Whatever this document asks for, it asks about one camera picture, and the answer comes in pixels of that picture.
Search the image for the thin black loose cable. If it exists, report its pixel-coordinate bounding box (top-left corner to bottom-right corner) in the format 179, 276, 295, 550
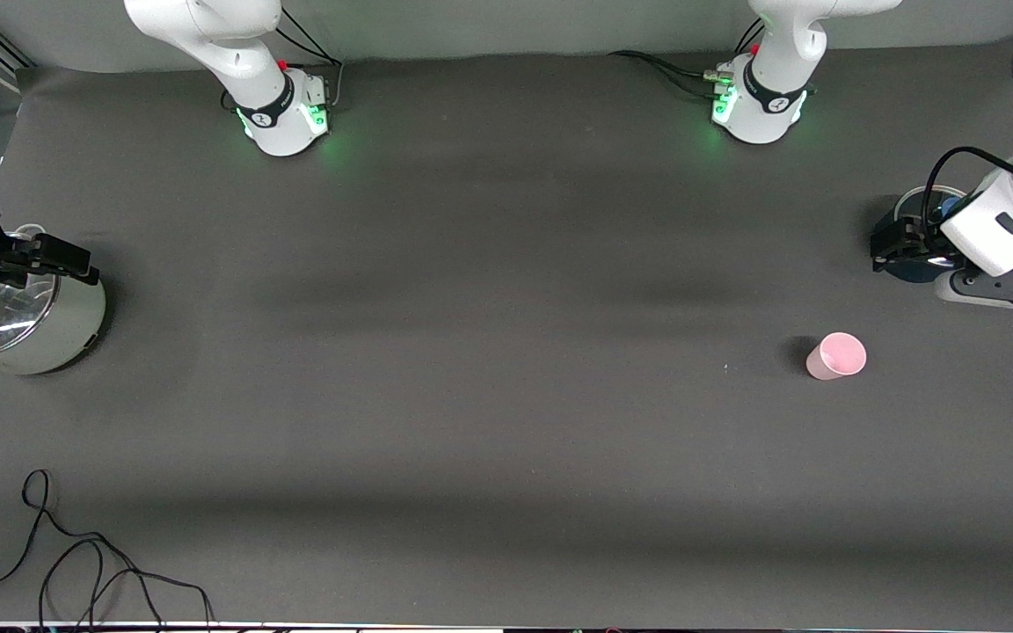
0, 469, 213, 627

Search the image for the black right arm base cable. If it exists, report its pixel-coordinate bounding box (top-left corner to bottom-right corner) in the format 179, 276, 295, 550
273, 4, 345, 111

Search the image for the dark slotted frame rail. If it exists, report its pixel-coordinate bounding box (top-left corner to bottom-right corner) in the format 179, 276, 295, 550
0, 25, 37, 71

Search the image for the dark pot with glass lid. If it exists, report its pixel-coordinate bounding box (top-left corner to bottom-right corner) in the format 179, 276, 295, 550
874, 185, 973, 284

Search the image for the silver pot with glass lid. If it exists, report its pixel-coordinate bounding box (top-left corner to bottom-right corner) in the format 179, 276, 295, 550
0, 224, 107, 379

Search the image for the black left arm base cable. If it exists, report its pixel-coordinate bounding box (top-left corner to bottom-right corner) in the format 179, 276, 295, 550
608, 50, 732, 99

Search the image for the black arm base cable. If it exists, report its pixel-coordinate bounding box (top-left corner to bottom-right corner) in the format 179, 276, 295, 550
608, 50, 732, 99
273, 4, 345, 111

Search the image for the pink plastic cup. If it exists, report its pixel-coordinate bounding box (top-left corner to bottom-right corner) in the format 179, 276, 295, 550
805, 331, 868, 381

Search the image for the dark grey table cloth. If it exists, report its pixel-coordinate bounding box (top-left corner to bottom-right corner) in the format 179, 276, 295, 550
0, 40, 1013, 627

